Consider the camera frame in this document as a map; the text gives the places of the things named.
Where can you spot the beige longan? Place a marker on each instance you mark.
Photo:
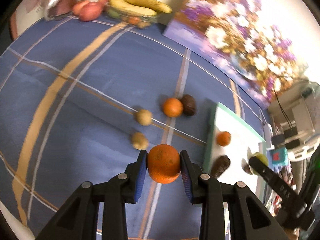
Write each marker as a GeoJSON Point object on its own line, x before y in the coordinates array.
{"type": "Point", "coordinates": [144, 116]}
{"type": "Point", "coordinates": [139, 140]}

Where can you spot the white tray with teal rim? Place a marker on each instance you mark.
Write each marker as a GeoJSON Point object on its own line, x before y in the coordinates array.
{"type": "Point", "coordinates": [237, 130]}

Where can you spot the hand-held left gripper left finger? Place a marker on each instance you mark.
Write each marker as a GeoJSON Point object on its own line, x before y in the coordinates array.
{"type": "Point", "coordinates": [141, 177]}

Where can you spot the orange with stem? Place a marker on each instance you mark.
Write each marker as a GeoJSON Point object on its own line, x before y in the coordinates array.
{"type": "Point", "coordinates": [163, 163]}

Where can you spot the flower painting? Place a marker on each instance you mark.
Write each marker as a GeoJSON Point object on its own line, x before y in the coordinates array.
{"type": "Point", "coordinates": [237, 42]}

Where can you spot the clear plastic fruit container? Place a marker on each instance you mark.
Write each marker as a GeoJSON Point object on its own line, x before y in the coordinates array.
{"type": "Point", "coordinates": [140, 20]}

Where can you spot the reddish brown date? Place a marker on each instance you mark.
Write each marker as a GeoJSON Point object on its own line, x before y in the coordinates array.
{"type": "Point", "coordinates": [189, 105]}

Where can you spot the green jujube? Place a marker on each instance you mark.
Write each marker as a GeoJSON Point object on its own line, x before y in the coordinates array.
{"type": "Point", "coordinates": [261, 158]}

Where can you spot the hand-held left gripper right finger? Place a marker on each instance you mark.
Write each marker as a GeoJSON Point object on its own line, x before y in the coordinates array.
{"type": "Point", "coordinates": [186, 177]}

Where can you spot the small orange in container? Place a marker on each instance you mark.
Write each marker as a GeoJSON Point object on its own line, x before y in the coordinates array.
{"type": "Point", "coordinates": [134, 20]}

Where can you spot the orange mandarin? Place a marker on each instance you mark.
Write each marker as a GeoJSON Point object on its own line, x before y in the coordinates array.
{"type": "Point", "coordinates": [172, 107]}
{"type": "Point", "coordinates": [223, 138]}

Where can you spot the white shelf unit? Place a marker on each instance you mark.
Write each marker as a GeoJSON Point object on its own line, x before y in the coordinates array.
{"type": "Point", "coordinates": [297, 110]}

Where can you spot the orange peach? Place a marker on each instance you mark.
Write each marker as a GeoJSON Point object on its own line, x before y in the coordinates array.
{"type": "Point", "coordinates": [78, 6]}

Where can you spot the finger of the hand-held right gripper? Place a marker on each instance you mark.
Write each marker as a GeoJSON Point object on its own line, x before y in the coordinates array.
{"type": "Point", "coordinates": [272, 180]}

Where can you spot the large wrinkled brown date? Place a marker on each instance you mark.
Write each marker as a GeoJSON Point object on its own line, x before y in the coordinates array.
{"type": "Point", "coordinates": [220, 166]}

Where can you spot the red apple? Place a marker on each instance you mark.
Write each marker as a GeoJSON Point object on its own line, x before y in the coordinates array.
{"type": "Point", "coordinates": [90, 11]}

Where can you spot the teal packet with red label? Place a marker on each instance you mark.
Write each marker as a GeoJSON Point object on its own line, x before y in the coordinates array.
{"type": "Point", "coordinates": [277, 156]}

